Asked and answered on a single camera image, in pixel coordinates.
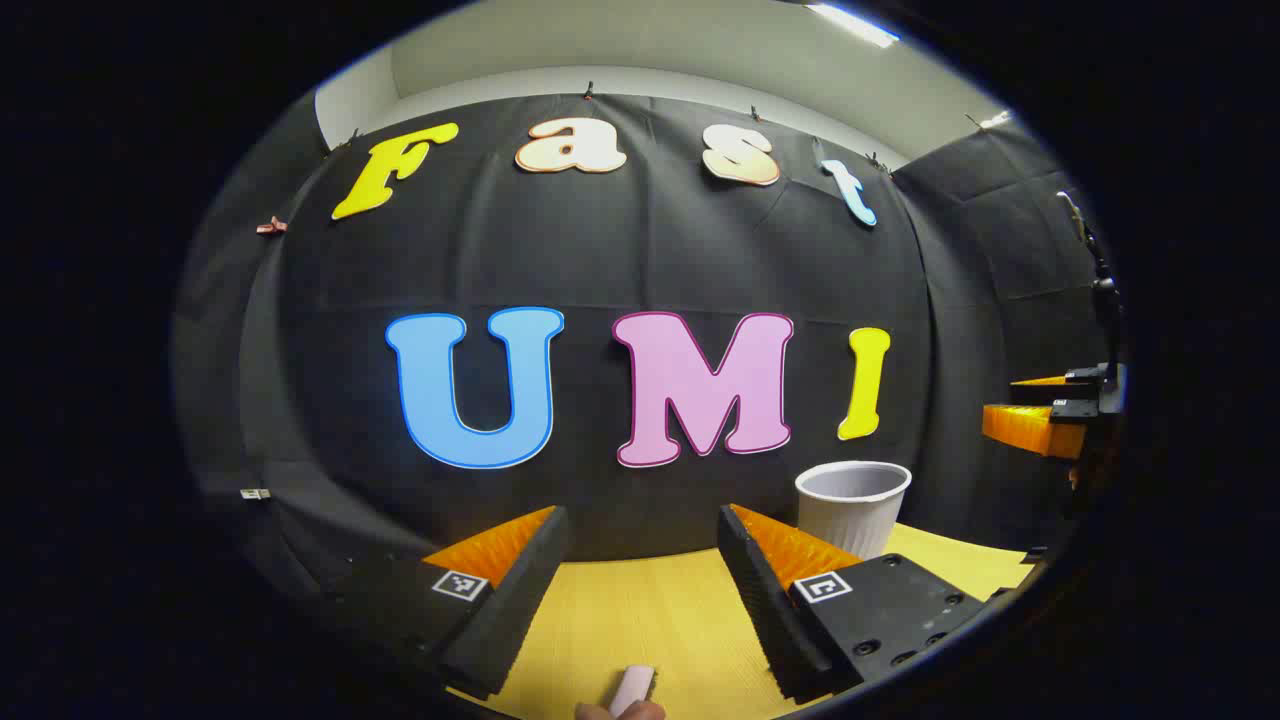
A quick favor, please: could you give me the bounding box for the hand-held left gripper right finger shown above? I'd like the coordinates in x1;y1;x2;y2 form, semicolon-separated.
717;503;996;704

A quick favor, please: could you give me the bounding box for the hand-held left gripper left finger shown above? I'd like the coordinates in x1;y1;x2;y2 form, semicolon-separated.
320;505;571;701

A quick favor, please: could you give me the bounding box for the white ribbed garbage bin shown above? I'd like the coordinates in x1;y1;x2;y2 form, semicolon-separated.
795;460;913;561

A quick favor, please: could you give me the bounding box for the small pale pink broom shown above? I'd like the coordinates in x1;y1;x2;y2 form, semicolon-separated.
608;664;658;717

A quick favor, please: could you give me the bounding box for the yellow wooden desktop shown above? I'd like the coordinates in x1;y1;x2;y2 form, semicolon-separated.
445;520;1046;720

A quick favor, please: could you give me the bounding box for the long ceiling light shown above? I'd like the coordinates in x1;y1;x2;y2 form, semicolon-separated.
805;2;901;49

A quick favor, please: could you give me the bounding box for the thin gripper cable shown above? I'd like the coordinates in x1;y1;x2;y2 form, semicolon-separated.
1057;190;1123;373

